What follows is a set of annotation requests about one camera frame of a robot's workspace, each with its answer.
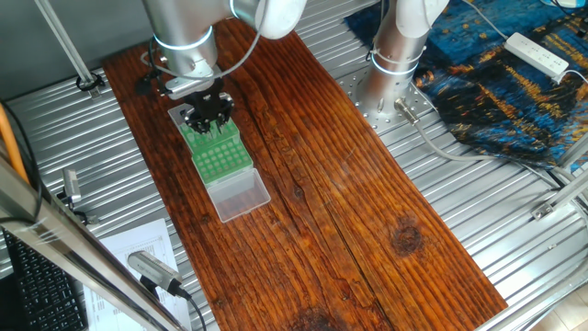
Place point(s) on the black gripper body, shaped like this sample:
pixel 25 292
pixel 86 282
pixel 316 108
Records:
pixel 210 97

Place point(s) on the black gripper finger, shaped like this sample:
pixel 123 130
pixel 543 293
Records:
pixel 226 112
pixel 195 118

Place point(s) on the clear box with green rack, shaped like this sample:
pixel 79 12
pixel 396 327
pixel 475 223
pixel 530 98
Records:
pixel 239 197
pixel 176 115

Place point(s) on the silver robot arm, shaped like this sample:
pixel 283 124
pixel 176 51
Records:
pixel 184 37

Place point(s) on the printed white paper sheet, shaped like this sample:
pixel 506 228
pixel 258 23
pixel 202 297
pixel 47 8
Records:
pixel 138 234

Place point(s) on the brown wooden board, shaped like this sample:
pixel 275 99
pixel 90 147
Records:
pixel 321 207

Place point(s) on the black keyboard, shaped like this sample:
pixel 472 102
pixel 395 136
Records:
pixel 41 289

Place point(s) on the blue painted cloth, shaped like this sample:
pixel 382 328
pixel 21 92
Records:
pixel 505 115

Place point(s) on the white power strip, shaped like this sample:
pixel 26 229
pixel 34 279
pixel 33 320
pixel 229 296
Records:
pixel 535 54

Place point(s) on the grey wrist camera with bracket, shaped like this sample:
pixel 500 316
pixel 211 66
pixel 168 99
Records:
pixel 184 88

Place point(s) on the small grey camera on clamp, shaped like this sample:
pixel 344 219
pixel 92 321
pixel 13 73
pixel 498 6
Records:
pixel 71 184

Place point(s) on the aluminium post with foot bracket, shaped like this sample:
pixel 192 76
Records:
pixel 64 41

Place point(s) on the steel frame bar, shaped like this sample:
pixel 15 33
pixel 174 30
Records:
pixel 69 257

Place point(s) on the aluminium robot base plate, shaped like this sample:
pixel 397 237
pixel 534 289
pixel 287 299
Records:
pixel 427 102

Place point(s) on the aluminium frame profile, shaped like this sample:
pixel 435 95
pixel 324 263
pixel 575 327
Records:
pixel 569 188

